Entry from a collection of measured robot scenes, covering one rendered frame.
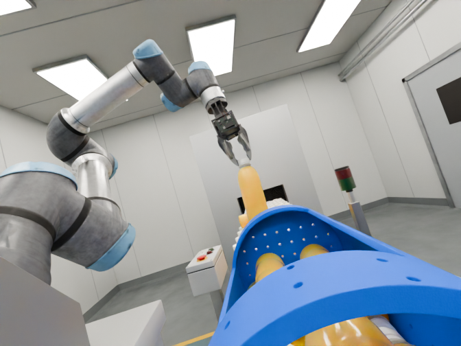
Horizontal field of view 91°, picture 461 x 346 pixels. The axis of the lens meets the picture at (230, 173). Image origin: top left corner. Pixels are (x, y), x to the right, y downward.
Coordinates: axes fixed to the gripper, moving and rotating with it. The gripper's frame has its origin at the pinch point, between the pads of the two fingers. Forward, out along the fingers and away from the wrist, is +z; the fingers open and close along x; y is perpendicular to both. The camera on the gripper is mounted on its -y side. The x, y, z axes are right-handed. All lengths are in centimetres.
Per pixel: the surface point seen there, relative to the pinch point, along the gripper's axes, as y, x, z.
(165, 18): -150, -10, -219
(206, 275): -6.8, -28.2, 29.1
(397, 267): 54, 6, 22
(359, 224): -34, 33, 41
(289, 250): 10.6, 0.7, 28.6
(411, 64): -301, 302, -80
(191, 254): -403, -187, 50
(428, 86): -287, 293, -35
